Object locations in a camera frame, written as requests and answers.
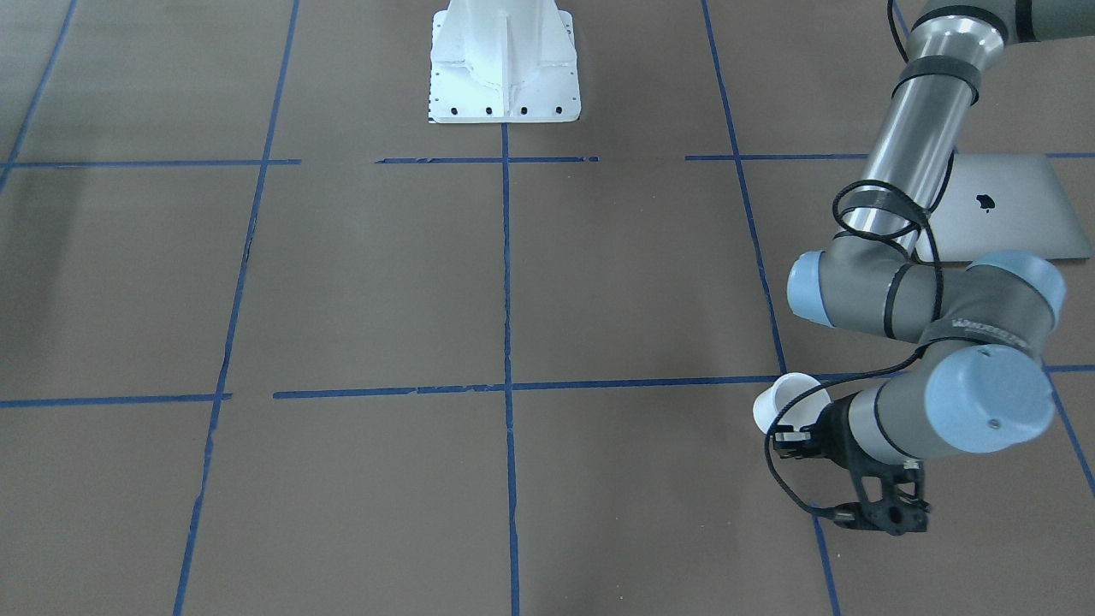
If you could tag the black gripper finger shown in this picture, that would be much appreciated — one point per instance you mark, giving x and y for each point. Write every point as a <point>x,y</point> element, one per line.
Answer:
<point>796,447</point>
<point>790,430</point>

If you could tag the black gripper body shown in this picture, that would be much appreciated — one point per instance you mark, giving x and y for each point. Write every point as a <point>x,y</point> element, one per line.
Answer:
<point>834,435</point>

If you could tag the white ceramic mug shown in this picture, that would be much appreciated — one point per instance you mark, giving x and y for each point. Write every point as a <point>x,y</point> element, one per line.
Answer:
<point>773,400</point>

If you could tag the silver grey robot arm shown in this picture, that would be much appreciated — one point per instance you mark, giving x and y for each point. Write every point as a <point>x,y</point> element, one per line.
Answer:
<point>979,385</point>

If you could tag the silver closed laptop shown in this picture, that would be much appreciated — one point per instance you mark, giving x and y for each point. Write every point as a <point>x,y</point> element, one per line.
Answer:
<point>1004,201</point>

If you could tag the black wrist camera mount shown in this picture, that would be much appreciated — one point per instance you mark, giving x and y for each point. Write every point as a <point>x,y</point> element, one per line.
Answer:
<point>889,498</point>

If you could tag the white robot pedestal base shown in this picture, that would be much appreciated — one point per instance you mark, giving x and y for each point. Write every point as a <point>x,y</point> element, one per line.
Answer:
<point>503,61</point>

